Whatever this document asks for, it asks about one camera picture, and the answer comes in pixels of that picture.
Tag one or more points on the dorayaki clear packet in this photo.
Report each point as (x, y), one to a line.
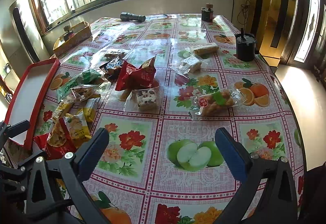
(83, 92)

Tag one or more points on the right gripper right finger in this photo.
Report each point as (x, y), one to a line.
(278, 202)

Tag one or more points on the white tower air conditioner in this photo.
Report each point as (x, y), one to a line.
(26, 29)

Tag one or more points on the fried snack green label packet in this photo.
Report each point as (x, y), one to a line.
(210, 105)

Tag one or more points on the floral plastic tablecloth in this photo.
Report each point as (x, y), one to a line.
(161, 166)

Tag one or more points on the yellow biscuit packet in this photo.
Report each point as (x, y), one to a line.
(77, 128)

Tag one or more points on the black cylindrical container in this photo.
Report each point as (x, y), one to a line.
(245, 46)

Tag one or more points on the blue Abbracci cookie packet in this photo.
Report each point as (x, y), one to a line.
(112, 68)

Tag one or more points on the small yellow snack packet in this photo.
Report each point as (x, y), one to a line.
(63, 107)

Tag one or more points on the nougat in clear wrapper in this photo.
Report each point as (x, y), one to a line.
(142, 100)

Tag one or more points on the small yellow candy packet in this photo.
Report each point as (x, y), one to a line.
(90, 108)

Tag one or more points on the green long snack packet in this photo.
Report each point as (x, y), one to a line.
(85, 77)

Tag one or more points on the dark jar in box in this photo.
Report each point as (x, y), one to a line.
(69, 32)

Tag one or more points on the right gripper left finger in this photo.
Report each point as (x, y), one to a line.
(56, 193)

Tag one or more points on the red snack packet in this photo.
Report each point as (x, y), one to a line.
(57, 142)

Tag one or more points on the small dark corked bottle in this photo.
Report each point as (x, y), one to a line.
(207, 13)

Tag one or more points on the yellow cardboard box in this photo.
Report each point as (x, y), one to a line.
(82, 31)

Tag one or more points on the clear wrapped white cake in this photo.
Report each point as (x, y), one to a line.
(188, 65)

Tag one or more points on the clear wrapped yellow cake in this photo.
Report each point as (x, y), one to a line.
(203, 50)

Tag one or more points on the clear wrapped brown pastry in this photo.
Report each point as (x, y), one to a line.
(112, 53)

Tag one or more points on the black flashlight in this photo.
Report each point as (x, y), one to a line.
(124, 16)

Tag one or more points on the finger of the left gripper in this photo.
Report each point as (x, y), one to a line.
(8, 131)

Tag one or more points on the red rimmed white tray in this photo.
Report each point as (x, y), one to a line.
(28, 97)

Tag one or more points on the red popcorn snack bag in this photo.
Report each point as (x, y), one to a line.
(131, 77)

